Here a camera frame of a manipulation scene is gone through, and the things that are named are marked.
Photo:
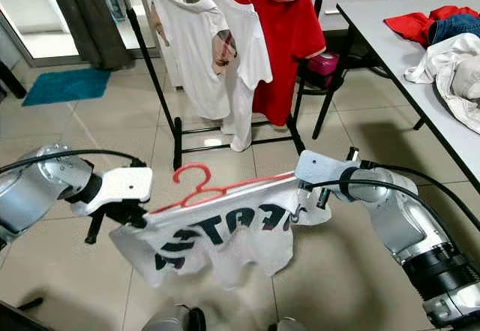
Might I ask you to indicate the white shirt face print sleeves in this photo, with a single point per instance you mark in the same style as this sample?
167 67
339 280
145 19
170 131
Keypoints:
191 53

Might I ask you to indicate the pink bag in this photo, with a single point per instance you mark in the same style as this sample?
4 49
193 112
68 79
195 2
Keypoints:
324 64

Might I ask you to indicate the black furniture leg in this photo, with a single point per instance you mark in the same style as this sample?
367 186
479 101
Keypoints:
11 79

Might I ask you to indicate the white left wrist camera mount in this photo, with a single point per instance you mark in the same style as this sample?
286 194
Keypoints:
124 185

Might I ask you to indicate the red clothes hanger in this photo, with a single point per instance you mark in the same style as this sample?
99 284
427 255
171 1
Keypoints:
190 166

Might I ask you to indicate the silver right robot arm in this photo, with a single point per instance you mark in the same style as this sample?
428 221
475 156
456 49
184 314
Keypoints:
397 218

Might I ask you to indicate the blue jeans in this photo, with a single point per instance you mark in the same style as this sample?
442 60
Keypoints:
457 29

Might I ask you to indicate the chrome black clothes rack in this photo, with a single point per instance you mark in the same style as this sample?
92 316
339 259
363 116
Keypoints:
151 76

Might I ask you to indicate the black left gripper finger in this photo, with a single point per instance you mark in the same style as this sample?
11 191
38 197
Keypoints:
137 219

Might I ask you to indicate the red polo shirt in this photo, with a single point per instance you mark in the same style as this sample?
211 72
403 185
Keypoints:
285 46

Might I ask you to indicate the robot leg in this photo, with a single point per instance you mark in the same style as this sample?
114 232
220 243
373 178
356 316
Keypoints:
172 320
285 325

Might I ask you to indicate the plain white shirt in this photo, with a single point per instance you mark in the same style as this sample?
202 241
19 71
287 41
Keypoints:
247 83

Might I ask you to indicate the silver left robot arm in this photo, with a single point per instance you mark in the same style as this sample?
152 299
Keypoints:
45 188

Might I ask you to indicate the grey curtain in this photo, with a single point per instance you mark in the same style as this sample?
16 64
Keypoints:
90 16

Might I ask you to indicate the left robot leg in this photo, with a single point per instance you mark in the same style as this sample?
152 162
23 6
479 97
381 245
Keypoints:
172 320

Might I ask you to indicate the white table black legs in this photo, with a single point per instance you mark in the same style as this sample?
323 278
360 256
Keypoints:
382 68

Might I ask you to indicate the right robot leg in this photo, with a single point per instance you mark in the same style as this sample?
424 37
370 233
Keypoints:
285 325

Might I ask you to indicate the teal floor mat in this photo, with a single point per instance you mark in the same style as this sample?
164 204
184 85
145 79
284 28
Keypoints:
67 87

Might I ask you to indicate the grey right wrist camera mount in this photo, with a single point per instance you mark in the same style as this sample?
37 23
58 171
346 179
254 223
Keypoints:
326 170

